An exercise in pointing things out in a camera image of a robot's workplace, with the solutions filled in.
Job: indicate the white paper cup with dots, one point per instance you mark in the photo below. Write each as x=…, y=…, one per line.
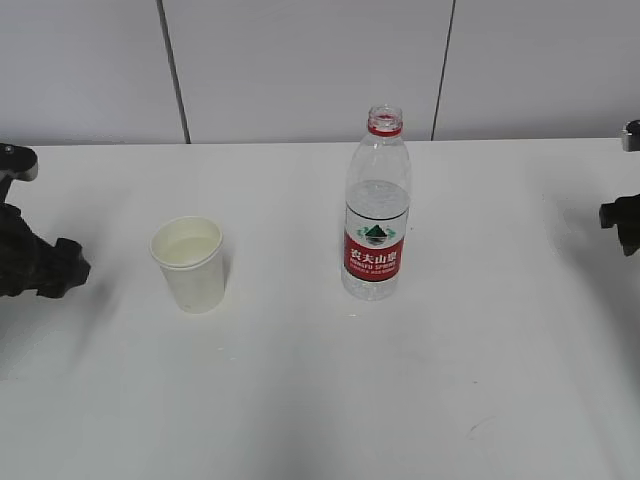
x=188, y=251

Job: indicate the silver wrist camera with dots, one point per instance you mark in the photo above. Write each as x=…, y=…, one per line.
x=17, y=163
x=630, y=136

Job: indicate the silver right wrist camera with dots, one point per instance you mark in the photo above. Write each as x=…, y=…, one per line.
x=630, y=136

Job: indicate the clear water bottle red label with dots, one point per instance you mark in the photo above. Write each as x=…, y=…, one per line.
x=377, y=203

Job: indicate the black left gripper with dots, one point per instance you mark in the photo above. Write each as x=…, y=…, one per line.
x=30, y=263

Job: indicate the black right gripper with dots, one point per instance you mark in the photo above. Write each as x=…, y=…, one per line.
x=624, y=214

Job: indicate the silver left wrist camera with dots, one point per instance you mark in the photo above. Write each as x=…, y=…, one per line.
x=17, y=163

